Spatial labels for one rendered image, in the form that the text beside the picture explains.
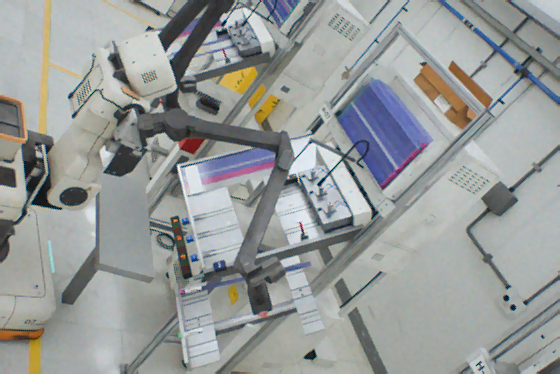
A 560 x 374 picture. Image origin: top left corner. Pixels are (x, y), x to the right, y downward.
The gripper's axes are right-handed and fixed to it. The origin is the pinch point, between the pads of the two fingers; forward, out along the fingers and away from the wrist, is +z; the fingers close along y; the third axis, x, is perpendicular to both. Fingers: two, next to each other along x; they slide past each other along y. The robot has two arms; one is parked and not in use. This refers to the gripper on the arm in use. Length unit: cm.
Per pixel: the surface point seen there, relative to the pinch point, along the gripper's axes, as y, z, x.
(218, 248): 51, 20, 12
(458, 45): 231, 62, -195
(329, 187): 64, 13, -42
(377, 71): 103, -16, -79
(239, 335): 7.6, 20.9, 10.6
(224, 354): 7.5, 30.9, 18.3
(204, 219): 69, 19, 16
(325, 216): 50, 16, -36
